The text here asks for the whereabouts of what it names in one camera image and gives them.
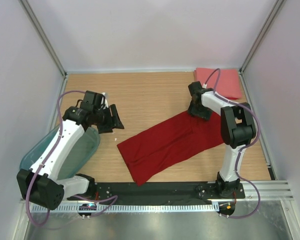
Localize right aluminium frame rail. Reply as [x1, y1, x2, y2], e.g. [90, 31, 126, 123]
[238, 0, 287, 76]

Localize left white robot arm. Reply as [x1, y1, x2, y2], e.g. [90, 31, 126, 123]
[16, 90, 124, 210]

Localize teal plastic bin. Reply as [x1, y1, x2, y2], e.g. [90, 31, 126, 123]
[19, 120, 101, 180]

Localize slotted cable duct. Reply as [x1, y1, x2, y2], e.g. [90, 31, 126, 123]
[31, 203, 220, 214]

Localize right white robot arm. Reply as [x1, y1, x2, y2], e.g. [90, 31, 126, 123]
[188, 81, 257, 198]

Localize folded pink t shirt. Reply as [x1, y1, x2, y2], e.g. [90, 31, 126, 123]
[194, 67, 242, 100]

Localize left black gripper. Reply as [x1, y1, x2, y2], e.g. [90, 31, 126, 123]
[93, 104, 124, 134]

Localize dark red t shirt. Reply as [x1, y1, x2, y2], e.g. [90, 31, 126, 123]
[117, 111, 224, 186]

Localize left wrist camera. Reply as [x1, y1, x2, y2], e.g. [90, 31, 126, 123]
[101, 92, 109, 109]

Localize aluminium frame rail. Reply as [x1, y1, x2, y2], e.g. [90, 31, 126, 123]
[18, 0, 68, 77]
[238, 0, 287, 76]

